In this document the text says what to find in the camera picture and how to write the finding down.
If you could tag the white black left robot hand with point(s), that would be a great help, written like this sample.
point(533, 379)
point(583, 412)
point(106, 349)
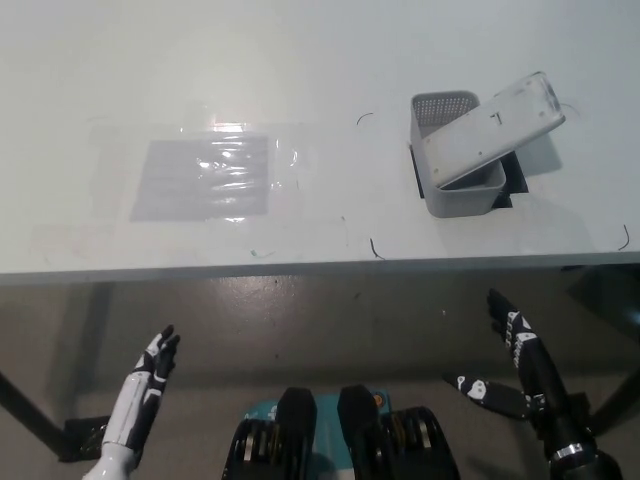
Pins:
point(127, 410)

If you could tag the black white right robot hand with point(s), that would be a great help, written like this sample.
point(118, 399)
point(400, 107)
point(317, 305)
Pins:
point(540, 380)

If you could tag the white calculator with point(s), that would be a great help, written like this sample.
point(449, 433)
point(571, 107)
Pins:
point(490, 130)

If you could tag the grey perforated plastic container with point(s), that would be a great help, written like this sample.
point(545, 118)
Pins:
point(460, 202)

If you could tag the black tape patch under container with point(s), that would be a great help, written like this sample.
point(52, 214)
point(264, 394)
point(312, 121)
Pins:
point(517, 175)

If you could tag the black table leg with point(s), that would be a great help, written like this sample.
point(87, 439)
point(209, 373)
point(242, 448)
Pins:
point(25, 405)
point(617, 385)

